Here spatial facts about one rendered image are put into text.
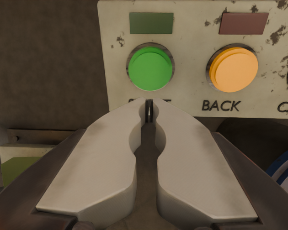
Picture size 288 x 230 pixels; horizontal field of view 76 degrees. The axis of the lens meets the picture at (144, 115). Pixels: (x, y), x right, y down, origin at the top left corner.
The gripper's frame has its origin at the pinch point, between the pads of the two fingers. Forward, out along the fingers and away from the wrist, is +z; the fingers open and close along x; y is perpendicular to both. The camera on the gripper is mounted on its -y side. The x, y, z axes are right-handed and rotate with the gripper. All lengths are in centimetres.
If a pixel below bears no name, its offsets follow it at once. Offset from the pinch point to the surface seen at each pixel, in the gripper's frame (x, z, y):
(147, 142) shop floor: -1, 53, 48
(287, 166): 28.6, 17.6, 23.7
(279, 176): 27.4, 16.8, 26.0
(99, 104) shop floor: -22, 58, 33
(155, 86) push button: 0.5, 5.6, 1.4
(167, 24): 1.3, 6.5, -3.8
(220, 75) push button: 6.2, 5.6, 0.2
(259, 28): 8.8, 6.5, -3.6
